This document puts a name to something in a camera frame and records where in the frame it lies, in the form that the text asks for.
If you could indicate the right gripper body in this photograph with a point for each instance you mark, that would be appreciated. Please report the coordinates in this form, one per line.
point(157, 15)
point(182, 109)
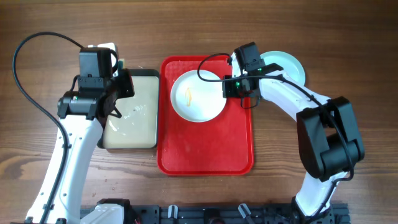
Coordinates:
point(231, 86)

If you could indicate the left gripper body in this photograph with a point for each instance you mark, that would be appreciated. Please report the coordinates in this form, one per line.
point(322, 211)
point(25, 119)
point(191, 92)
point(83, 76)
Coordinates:
point(125, 83)

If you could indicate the pale green plate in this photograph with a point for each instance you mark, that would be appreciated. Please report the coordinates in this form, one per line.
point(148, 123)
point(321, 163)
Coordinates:
point(288, 62)

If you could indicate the white plate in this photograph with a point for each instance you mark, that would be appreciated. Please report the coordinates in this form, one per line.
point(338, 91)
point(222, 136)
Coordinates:
point(197, 96)

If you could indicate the green and yellow sponge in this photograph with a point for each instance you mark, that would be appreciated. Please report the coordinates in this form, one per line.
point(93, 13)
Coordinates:
point(121, 64)

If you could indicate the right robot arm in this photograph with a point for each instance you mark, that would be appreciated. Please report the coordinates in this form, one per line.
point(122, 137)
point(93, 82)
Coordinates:
point(329, 140)

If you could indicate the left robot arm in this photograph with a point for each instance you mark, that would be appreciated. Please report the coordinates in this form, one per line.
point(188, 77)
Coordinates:
point(82, 114)

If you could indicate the red plastic tray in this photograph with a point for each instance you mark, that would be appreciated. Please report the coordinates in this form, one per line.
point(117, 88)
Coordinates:
point(221, 146)

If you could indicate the black tray with soapy water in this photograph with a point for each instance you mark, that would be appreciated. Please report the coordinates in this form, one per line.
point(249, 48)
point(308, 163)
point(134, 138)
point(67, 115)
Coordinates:
point(137, 126)

